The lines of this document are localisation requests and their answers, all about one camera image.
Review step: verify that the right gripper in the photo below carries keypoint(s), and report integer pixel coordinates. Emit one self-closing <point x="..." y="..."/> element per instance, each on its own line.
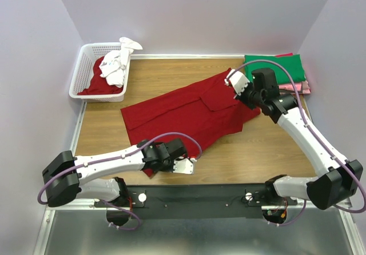
<point x="241" y="97"/>

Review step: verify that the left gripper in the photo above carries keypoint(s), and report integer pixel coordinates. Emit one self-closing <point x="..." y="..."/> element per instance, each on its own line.
<point x="170" y="169"/>

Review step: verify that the dark red t-shirt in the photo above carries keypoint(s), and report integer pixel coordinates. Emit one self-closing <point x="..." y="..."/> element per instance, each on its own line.
<point x="199" y="114"/>

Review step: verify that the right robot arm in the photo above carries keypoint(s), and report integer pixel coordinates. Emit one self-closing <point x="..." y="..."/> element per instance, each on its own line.
<point x="336" y="177"/>

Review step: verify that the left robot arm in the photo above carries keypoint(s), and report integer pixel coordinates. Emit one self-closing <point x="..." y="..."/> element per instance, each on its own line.
<point x="68" y="177"/>

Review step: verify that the folded green t-shirt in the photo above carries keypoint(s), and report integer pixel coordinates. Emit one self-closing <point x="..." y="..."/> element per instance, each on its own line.
<point x="291" y="63"/>

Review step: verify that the folded magenta t-shirt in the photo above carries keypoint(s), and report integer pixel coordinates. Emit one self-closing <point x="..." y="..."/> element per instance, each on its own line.
<point x="284" y="55"/>

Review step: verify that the red t-shirt in basket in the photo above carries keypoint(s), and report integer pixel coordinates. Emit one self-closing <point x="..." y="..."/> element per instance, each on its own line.
<point x="99" y="85"/>

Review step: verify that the white t-shirt in basket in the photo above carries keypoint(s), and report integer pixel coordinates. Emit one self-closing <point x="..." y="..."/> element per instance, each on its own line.
<point x="114" y="64"/>

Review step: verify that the white plastic laundry basket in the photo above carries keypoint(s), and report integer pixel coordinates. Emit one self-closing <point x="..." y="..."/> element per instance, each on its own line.
<point x="83" y="72"/>

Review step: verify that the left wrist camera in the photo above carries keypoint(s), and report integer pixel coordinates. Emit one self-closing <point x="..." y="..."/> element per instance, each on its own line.
<point x="184" y="166"/>

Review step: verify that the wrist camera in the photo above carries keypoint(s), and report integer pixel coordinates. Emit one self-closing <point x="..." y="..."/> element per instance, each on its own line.
<point x="184" y="166"/>
<point x="237" y="80"/>

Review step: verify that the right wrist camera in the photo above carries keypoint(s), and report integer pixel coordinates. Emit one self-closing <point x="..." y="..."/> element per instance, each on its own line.
<point x="237" y="80"/>

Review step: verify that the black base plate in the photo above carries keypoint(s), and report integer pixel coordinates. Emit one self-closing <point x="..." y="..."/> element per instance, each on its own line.
<point x="163" y="202"/>

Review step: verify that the white wall trim strip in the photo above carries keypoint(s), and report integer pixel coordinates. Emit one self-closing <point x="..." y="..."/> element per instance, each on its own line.
<point x="185" y="56"/>

